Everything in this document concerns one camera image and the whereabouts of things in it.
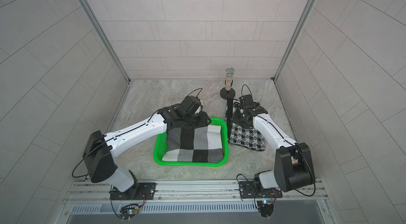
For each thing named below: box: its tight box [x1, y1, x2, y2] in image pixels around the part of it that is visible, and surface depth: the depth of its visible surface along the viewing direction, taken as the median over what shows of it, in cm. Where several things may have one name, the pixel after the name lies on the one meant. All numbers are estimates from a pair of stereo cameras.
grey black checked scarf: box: [162, 123, 225, 163], surface depth 80 cm
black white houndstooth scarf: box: [228, 119, 265, 152], surface depth 86 cm
